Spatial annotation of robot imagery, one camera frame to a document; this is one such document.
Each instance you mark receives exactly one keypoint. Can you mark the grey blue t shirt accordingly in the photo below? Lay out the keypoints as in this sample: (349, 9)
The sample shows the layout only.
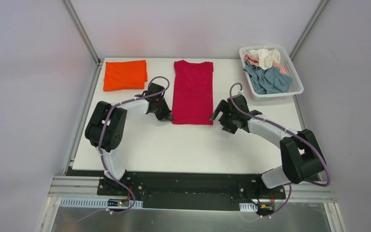
(269, 81)

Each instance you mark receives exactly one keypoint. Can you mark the right white cable duct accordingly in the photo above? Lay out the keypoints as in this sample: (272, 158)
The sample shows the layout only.
(248, 207)

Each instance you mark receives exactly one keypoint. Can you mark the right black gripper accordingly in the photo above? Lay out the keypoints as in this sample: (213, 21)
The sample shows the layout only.
(225, 116)

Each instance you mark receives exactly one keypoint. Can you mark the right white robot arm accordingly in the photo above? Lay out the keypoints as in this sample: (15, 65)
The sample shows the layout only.
(300, 153)

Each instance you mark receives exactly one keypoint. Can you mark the cream white t shirt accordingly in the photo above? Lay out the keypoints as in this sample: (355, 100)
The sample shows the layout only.
(263, 58)

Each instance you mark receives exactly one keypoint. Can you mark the aluminium frame rail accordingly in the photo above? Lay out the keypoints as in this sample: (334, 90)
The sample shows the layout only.
(88, 81)
(309, 27)

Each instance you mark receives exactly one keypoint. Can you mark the light pink t shirt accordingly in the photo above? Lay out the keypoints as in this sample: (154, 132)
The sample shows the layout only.
(256, 63)

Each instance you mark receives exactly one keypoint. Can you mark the crimson red t shirt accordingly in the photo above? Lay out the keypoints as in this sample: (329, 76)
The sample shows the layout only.
(193, 93)

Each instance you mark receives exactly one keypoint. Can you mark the white cable duct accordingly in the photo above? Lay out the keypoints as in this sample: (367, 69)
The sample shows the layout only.
(248, 207)
(89, 202)

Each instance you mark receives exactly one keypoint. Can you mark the folded orange t shirt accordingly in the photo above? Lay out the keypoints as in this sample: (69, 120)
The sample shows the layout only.
(125, 75)

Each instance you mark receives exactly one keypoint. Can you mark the white plastic laundry basket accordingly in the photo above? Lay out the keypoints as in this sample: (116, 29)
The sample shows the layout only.
(296, 86)

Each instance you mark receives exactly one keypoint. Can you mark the right aluminium frame rail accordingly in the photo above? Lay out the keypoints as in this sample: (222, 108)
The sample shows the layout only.
(309, 27)

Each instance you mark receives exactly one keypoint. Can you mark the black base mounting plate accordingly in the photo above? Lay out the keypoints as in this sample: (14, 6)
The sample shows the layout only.
(184, 191)

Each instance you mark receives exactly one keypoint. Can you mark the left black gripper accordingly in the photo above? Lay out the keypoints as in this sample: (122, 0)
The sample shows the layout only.
(161, 110)

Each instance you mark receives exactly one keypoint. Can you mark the left aluminium frame rail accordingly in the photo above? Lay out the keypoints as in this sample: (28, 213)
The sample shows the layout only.
(88, 81)

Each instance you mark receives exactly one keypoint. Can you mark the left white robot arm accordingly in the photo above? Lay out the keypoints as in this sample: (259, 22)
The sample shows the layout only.
(106, 126)

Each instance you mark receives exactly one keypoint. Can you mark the left white cable duct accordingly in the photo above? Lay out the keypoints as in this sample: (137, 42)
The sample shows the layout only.
(89, 202)

